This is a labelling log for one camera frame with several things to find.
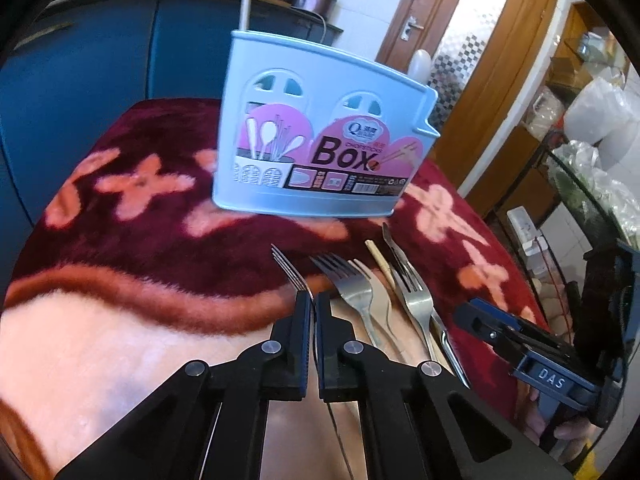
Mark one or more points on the white plastic bag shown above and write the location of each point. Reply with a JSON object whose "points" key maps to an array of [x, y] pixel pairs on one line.
{"points": [[605, 110]]}

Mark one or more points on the light blue utensil box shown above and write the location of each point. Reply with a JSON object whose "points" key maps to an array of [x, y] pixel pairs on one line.
{"points": [[280, 195]]}

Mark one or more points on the blue kitchen cabinets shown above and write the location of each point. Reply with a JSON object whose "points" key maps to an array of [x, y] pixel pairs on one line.
{"points": [[125, 50]]}

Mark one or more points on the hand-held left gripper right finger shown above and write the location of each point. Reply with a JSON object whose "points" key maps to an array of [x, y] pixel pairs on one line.
{"points": [[325, 347]]}

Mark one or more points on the thin-tined steel fork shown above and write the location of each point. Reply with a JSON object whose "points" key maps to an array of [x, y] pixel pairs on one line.
{"points": [[292, 272]]}

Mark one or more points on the wooden shelf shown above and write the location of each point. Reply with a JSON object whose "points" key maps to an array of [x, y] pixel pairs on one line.
{"points": [[500, 170]]}

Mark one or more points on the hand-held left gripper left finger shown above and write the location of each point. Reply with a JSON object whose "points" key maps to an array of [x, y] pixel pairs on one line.
{"points": [[300, 345]]}

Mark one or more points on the white plastic fork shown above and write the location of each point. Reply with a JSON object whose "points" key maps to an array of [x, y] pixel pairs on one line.
{"points": [[380, 305]]}

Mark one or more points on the white chopstick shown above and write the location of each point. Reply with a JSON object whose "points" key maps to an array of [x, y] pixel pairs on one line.
{"points": [[245, 5]]}

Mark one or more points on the wooden door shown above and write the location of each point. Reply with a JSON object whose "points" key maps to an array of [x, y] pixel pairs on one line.
{"points": [[440, 20]]}

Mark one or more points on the clear plastic bag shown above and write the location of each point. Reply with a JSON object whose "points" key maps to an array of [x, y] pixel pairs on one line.
{"points": [[600, 185]]}

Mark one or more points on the steel table knife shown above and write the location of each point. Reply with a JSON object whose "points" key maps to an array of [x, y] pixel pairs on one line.
{"points": [[392, 245]]}

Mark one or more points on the white spoon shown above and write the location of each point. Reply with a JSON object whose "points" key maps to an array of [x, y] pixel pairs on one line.
{"points": [[420, 65]]}

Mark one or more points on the white power strip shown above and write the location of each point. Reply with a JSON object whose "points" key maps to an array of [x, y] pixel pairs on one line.
{"points": [[525, 235]]}

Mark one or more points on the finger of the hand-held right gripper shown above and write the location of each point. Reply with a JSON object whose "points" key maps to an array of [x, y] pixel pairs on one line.
{"points": [[492, 312], [487, 329]]}

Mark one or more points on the wooden chopstick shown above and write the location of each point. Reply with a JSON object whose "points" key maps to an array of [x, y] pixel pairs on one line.
{"points": [[376, 258]]}

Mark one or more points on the person's right hand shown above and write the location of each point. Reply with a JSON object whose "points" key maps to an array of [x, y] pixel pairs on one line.
{"points": [[570, 440]]}

